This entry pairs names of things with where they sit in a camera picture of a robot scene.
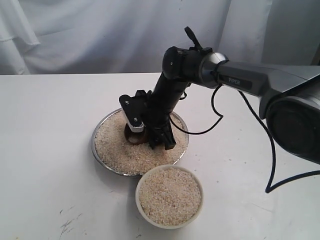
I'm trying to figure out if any steel plate of rice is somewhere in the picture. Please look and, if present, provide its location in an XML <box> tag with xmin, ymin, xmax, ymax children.
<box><xmin>90</xmin><ymin>108</ymin><xmax>189</xmax><ymax>177</ymax></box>

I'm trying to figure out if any white backdrop cloth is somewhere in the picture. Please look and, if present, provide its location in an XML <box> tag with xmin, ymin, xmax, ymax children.
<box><xmin>0</xmin><ymin>0</ymin><xmax>320</xmax><ymax>75</ymax></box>

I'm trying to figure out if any white bowl of rice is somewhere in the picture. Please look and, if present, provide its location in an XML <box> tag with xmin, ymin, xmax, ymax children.
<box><xmin>135</xmin><ymin>164</ymin><xmax>204</xmax><ymax>230</ymax></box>

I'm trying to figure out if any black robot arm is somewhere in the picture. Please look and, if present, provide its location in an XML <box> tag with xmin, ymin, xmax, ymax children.
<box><xmin>142</xmin><ymin>27</ymin><xmax>320</xmax><ymax>163</ymax></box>

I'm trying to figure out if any brown wooden cup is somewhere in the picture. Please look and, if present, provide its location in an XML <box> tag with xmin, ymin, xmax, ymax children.
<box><xmin>124</xmin><ymin>124</ymin><xmax>148</xmax><ymax>146</ymax></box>

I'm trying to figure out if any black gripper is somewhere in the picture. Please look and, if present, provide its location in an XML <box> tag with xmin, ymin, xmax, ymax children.
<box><xmin>134</xmin><ymin>89</ymin><xmax>175</xmax><ymax>150</ymax></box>

